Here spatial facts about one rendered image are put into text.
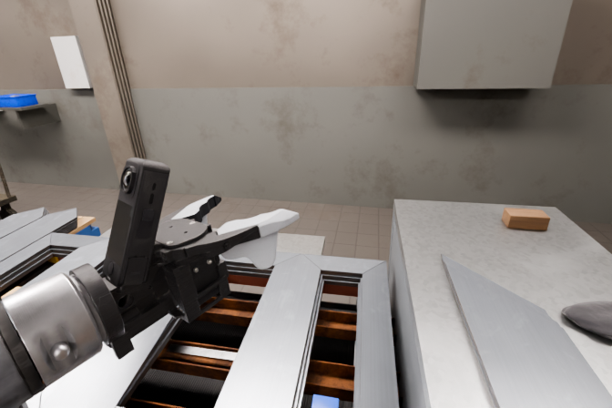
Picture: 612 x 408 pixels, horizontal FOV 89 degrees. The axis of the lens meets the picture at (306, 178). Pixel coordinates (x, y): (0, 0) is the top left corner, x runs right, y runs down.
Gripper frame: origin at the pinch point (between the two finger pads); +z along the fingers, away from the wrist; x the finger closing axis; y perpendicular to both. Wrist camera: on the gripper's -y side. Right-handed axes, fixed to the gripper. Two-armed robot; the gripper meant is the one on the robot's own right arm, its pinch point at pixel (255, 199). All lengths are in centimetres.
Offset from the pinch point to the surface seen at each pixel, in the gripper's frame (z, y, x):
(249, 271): 39, 55, -61
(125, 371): -10, 52, -54
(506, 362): 31, 42, 26
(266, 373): 11, 56, -24
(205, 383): 10, 83, -61
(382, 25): 262, -52, -102
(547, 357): 37, 43, 32
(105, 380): -15, 52, -55
